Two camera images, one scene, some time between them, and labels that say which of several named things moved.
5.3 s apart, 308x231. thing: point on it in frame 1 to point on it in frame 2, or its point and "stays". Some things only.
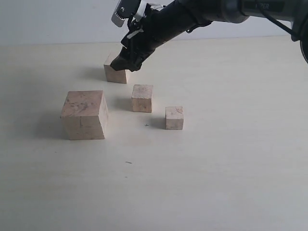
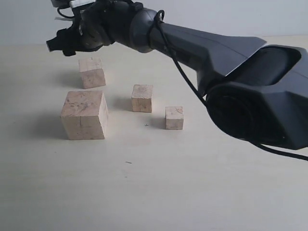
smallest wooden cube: [174, 118] stays
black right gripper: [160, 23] to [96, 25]
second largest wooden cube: [111, 75] to [91, 72]
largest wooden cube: [85, 114] stays
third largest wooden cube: [142, 97] stays
